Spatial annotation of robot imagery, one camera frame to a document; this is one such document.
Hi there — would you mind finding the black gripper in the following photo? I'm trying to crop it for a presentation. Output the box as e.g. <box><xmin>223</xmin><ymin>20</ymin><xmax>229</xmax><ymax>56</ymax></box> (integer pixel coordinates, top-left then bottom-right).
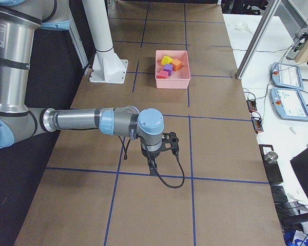
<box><xmin>140</xmin><ymin>132</ymin><xmax>179</xmax><ymax>176</ymax></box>

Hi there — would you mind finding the red foam cube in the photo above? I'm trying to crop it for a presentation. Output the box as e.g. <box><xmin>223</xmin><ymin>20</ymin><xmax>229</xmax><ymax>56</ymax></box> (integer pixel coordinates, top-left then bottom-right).
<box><xmin>156</xmin><ymin>70</ymin><xmax>169</xmax><ymax>78</ymax></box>

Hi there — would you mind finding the purple foam cube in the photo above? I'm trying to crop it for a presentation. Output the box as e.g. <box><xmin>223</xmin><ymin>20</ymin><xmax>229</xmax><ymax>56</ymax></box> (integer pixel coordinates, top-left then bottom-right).
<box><xmin>163</xmin><ymin>64</ymin><xmax>174</xmax><ymax>76</ymax></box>

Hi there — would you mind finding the orange foam cube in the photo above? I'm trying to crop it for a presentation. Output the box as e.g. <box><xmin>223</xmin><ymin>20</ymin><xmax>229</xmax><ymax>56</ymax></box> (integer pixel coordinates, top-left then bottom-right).
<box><xmin>170</xmin><ymin>58</ymin><xmax>183</xmax><ymax>71</ymax></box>

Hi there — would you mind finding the yellow green foam cube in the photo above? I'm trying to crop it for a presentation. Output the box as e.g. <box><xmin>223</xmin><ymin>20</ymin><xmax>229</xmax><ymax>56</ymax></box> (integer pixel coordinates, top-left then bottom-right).
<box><xmin>161</xmin><ymin>55</ymin><xmax>173</xmax><ymax>66</ymax></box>

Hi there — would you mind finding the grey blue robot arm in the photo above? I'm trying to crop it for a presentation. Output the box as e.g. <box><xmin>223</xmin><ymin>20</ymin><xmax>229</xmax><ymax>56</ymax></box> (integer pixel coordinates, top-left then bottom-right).
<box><xmin>0</xmin><ymin>1</ymin><xmax>179</xmax><ymax>176</ymax></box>

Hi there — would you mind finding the pink plastic bin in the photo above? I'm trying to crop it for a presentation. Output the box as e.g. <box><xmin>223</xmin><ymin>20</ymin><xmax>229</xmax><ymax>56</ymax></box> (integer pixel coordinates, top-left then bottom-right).
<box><xmin>155</xmin><ymin>50</ymin><xmax>191</xmax><ymax>89</ymax></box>

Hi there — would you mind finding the orange black connector block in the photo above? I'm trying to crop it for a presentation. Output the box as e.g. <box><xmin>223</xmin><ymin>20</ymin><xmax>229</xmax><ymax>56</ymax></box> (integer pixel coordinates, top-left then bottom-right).
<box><xmin>251</xmin><ymin>116</ymin><xmax>264</xmax><ymax>133</ymax></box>
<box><xmin>246</xmin><ymin>99</ymin><xmax>257</xmax><ymax>112</ymax></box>

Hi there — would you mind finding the small metal cup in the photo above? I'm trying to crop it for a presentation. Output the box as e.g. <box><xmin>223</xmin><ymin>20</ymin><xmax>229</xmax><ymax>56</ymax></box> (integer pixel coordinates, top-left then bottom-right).
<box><xmin>263</xmin><ymin>151</ymin><xmax>278</xmax><ymax>164</ymax></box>

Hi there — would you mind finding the black box on desk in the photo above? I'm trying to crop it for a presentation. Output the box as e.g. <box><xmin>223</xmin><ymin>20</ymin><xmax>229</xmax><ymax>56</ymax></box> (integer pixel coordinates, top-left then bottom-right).
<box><xmin>259</xmin><ymin>144</ymin><xmax>283</xmax><ymax>185</ymax></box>

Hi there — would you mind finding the lower teach pendant tablet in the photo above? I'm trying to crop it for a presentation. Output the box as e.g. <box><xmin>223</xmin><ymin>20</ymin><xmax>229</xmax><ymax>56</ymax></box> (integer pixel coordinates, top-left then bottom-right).
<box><xmin>270</xmin><ymin>87</ymin><xmax>308</xmax><ymax>122</ymax></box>

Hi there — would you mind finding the teach pendant tablet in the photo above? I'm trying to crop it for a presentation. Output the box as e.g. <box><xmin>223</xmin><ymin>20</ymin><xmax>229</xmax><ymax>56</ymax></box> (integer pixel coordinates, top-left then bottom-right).
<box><xmin>271</xmin><ymin>62</ymin><xmax>304</xmax><ymax>90</ymax></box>
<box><xmin>270</xmin><ymin>87</ymin><xmax>308</xmax><ymax>122</ymax></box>

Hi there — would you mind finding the upper teach pendant tablet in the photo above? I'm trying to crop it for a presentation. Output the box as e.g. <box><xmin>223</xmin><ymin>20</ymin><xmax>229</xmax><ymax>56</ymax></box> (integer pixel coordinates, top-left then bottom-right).
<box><xmin>271</xmin><ymin>62</ymin><xmax>304</xmax><ymax>90</ymax></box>

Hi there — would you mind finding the crumpled white tissue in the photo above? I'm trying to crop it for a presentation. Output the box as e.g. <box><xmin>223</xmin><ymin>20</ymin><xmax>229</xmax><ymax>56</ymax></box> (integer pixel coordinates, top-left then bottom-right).
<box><xmin>234</xmin><ymin>22</ymin><xmax>253</xmax><ymax>35</ymax></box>

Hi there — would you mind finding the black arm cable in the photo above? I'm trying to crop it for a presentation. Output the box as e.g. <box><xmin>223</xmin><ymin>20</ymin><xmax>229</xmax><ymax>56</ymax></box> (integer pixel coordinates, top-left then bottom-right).
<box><xmin>119</xmin><ymin>135</ymin><xmax>185</xmax><ymax>190</ymax></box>

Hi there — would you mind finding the white pedestal column with base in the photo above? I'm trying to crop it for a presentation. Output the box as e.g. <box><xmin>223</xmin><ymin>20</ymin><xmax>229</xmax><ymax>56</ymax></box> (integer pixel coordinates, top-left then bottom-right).
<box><xmin>83</xmin><ymin>0</ymin><xmax>128</xmax><ymax>84</ymax></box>

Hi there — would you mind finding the aluminium frame post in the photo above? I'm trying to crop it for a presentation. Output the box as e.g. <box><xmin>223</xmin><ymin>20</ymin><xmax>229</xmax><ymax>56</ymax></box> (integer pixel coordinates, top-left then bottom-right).
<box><xmin>235</xmin><ymin>0</ymin><xmax>281</xmax><ymax>80</ymax></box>

